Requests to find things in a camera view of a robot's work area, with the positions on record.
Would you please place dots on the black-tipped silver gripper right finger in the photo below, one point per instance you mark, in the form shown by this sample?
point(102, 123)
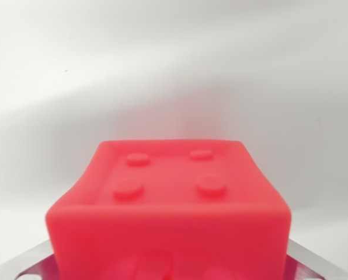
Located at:
point(299, 271)

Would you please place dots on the black-tipped silver gripper left finger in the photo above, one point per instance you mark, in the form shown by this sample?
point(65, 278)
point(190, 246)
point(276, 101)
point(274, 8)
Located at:
point(38, 262)

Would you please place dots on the red studded cube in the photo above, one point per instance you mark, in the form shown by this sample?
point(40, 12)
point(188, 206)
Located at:
point(168, 221)

